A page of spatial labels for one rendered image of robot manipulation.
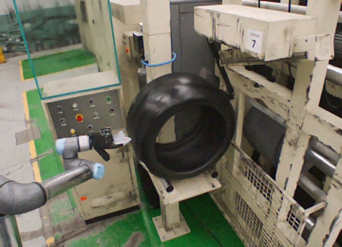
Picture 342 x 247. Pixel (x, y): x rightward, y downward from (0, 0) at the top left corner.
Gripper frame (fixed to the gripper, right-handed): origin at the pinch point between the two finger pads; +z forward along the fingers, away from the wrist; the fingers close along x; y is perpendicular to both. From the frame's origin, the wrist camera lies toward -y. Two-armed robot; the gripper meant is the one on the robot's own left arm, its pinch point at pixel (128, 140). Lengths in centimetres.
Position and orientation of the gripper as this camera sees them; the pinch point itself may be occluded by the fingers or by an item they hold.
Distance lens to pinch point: 132.2
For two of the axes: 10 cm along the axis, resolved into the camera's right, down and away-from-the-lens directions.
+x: -3.6, -4.6, 8.2
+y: 0.6, -8.8, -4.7
